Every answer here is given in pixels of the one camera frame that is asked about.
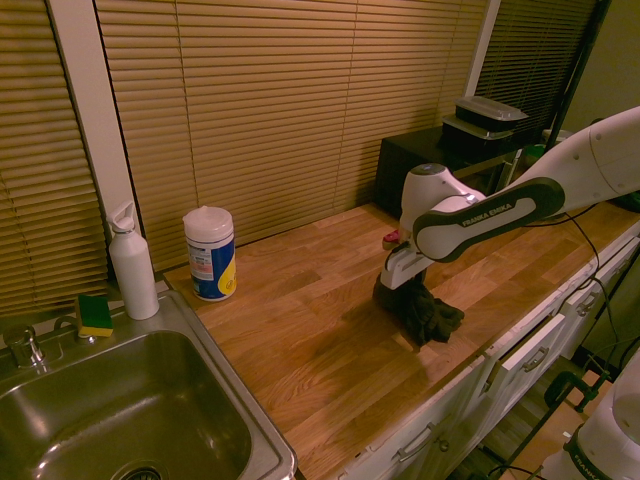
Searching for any green yellow sponge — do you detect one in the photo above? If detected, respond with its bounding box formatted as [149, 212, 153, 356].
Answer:
[75, 294, 114, 340]

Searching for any stainless steel sink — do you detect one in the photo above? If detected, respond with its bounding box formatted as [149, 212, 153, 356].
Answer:
[0, 289, 299, 480]

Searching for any disinfecting wipes canister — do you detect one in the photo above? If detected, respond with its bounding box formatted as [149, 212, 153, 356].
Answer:
[182, 204, 238, 302]

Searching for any green object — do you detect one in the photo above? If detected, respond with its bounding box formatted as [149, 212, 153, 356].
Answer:
[519, 142, 552, 172]

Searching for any dark cloth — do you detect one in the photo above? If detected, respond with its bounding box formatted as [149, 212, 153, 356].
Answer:
[372, 278, 466, 347]

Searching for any metal faucet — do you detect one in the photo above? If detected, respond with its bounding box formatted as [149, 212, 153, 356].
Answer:
[4, 323, 49, 371]

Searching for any wide beige window blind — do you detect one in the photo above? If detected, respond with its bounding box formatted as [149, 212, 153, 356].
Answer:
[94, 0, 489, 272]

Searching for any black tripod pole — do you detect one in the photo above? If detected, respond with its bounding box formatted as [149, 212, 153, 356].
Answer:
[544, 0, 614, 151]

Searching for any dark shaded window blind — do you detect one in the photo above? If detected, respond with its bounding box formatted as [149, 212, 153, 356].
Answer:
[474, 0, 599, 146]

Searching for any black cable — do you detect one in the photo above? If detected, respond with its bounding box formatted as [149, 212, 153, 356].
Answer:
[562, 209, 640, 351]

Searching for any white water bottle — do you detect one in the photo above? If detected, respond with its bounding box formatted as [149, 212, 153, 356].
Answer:
[107, 201, 161, 321]

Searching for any black cabinet box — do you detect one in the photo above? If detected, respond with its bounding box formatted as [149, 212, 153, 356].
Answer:
[375, 130, 521, 221]

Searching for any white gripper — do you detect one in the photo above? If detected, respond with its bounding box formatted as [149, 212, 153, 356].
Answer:
[377, 243, 430, 292]

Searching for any wide white window frame post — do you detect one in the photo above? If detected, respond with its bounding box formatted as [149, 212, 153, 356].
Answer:
[44, 0, 147, 294]

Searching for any thin white window frame post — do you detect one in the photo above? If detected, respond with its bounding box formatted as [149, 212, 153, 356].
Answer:
[464, 0, 503, 99]

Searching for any narrow beige window blind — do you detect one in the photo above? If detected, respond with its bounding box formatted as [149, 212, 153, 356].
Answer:
[0, 0, 109, 317]

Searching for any white open drawer front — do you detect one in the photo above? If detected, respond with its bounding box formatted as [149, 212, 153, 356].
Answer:
[499, 313, 570, 401]

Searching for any black food container clear lid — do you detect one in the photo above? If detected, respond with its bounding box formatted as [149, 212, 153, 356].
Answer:
[453, 96, 530, 133]
[440, 114, 516, 152]

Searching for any metal drawer handle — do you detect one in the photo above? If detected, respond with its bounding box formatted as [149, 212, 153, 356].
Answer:
[522, 347, 550, 373]
[397, 422, 436, 461]
[574, 293, 600, 317]

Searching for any black clamp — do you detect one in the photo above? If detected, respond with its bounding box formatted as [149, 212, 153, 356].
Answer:
[543, 369, 612, 414]

